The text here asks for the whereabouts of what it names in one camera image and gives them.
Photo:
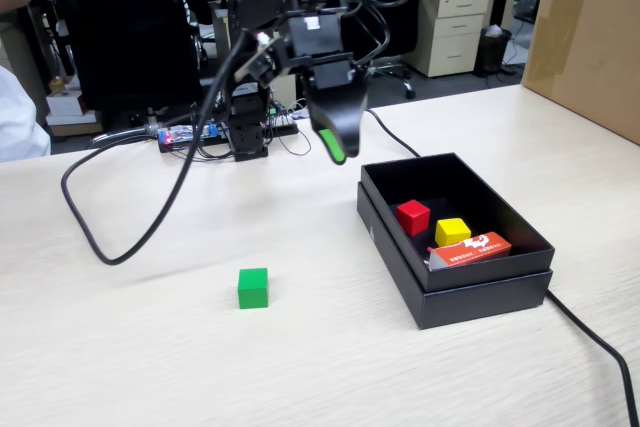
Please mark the white storage boxes stack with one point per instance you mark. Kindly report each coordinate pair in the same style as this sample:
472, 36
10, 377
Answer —
70, 107

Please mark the yellow wooden cube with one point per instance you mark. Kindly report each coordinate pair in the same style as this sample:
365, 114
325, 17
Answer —
452, 232

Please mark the controller board with red LED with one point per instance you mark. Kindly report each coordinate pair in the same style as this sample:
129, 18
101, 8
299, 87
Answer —
175, 137

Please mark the red wooden cube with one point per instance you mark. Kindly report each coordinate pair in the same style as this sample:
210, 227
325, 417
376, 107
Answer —
412, 217

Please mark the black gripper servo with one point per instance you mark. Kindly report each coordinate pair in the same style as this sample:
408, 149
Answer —
332, 74

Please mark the beige drawer cabinet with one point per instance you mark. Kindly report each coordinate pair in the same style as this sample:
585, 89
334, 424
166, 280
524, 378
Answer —
450, 32

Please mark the green wooden cube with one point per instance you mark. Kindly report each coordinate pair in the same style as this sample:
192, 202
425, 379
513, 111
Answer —
252, 289

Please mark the orange paper carton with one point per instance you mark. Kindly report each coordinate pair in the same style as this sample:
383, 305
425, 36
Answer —
475, 249

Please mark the black cardboard box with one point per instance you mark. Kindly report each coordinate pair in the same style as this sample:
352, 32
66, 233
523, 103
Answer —
490, 207

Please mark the black trash bin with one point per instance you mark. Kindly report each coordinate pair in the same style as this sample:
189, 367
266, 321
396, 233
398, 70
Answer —
492, 49

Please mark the black power strip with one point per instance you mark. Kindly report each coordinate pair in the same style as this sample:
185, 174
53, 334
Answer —
285, 124

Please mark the black office chair with castors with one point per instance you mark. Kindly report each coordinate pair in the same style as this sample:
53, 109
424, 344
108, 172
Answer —
395, 22

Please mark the black mesh office chair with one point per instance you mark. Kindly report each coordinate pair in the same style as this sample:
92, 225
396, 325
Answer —
125, 22

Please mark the black open box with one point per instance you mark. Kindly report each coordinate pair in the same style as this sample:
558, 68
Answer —
475, 304

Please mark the large brown cardboard box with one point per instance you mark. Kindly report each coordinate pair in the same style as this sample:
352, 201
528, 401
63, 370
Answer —
585, 37

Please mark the person in white shirt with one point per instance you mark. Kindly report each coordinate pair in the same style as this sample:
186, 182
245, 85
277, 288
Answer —
20, 122

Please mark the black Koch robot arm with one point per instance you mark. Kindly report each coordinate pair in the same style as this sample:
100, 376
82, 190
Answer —
260, 2

